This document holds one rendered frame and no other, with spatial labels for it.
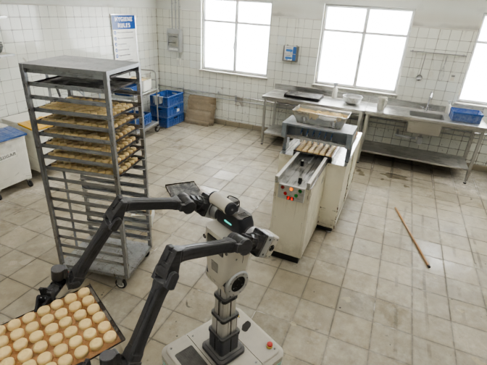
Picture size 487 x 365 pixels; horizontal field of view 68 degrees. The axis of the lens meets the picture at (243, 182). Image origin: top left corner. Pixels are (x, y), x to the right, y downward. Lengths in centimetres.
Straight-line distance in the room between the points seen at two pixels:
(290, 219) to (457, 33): 429
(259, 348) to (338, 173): 202
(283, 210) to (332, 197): 77
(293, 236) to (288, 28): 432
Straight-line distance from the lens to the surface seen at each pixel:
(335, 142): 384
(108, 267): 343
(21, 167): 523
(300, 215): 337
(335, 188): 394
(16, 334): 183
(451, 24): 667
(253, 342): 261
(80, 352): 166
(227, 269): 195
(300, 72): 691
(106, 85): 260
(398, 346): 323
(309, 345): 301
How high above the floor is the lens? 225
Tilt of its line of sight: 26 degrees down
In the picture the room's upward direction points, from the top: 4 degrees clockwise
